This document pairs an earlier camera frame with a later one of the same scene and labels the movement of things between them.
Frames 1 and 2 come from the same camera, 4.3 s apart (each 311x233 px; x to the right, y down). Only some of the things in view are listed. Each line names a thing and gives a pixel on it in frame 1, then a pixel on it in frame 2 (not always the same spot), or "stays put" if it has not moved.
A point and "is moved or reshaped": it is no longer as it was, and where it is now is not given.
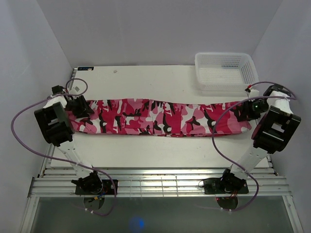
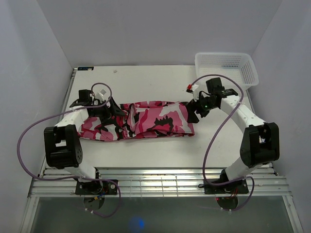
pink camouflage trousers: (157, 116) is moved or reshaped
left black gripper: (84, 107) → (109, 113)
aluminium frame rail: (156, 182) stays put
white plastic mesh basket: (225, 71) stays put
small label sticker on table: (85, 68) stays put
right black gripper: (246, 114) → (192, 106)
